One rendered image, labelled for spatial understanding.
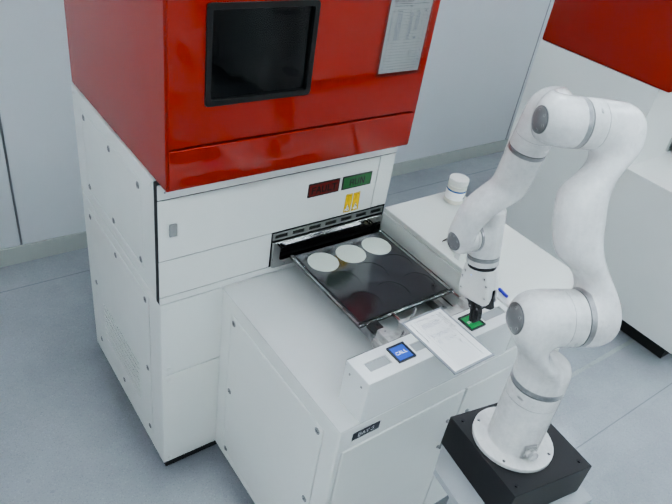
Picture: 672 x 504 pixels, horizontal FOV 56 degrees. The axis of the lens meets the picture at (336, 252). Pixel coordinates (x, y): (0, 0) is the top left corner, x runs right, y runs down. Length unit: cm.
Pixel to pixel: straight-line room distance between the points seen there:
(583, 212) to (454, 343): 57
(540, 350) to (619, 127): 45
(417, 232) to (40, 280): 197
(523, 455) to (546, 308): 40
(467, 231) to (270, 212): 63
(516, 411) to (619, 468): 158
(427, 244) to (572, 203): 85
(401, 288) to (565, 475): 72
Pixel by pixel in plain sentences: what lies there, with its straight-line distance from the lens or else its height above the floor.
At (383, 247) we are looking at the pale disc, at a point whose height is 90.
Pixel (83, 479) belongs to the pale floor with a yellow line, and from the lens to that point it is 254.
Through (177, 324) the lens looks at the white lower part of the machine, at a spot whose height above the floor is 73.
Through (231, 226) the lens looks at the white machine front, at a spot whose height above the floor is 104.
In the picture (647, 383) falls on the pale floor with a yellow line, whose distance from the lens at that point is 349.
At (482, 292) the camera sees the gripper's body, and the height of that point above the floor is 109.
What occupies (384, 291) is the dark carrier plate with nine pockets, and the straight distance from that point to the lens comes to 191.
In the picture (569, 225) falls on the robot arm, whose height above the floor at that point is 147.
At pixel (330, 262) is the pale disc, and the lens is 198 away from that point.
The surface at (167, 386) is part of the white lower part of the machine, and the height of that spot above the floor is 47.
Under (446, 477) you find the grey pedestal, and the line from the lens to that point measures 160.
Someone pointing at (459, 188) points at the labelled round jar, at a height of 103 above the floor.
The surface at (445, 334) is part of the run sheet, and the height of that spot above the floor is 96.
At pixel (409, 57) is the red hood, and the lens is 188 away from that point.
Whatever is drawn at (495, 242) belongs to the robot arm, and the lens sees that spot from 164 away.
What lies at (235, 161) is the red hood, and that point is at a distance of 167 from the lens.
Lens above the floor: 206
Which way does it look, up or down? 35 degrees down
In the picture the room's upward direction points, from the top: 10 degrees clockwise
